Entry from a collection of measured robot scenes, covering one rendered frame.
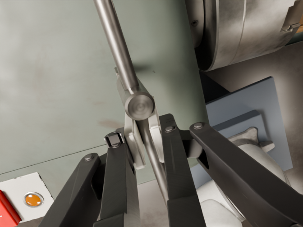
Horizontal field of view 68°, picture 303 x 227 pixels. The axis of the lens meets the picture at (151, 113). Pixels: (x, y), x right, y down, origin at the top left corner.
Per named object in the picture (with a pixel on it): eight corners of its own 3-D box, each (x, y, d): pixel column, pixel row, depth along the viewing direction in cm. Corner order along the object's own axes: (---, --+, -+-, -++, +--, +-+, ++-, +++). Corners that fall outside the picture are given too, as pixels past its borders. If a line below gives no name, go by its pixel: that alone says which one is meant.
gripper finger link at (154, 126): (149, 128, 15) (159, 125, 15) (145, 96, 22) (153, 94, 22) (160, 164, 16) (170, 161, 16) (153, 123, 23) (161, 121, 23)
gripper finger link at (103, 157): (134, 177, 14) (89, 190, 15) (133, 140, 19) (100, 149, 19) (126, 158, 14) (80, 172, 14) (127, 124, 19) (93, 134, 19)
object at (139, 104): (108, 65, 25) (120, 98, 15) (127, 59, 26) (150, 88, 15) (115, 83, 26) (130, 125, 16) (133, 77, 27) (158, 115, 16)
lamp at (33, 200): (31, 204, 33) (29, 208, 32) (25, 193, 32) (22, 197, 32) (44, 200, 33) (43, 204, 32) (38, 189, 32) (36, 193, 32)
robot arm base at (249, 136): (274, 159, 89) (282, 167, 83) (221, 179, 91) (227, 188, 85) (264, 121, 82) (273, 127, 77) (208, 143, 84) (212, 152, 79)
